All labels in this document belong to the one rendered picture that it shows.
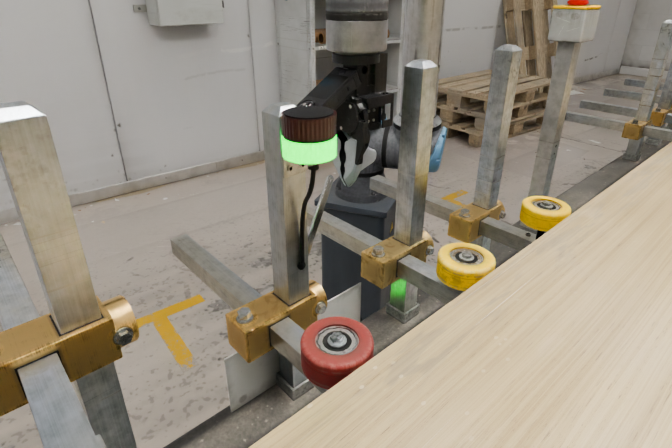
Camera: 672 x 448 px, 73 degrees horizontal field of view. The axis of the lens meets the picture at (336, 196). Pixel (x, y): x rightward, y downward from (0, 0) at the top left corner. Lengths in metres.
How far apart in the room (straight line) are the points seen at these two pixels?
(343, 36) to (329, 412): 0.47
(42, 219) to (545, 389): 0.48
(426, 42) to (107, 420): 1.13
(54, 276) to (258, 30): 3.12
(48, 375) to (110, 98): 2.77
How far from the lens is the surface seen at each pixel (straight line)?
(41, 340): 0.49
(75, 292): 0.47
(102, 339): 0.50
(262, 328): 0.60
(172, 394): 1.76
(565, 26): 1.11
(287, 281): 0.60
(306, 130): 0.46
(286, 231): 0.56
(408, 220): 0.75
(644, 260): 0.79
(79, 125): 3.16
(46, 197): 0.43
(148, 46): 3.19
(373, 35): 0.66
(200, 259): 0.76
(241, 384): 0.71
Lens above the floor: 1.25
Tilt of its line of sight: 25 degrees down
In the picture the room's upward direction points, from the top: straight up
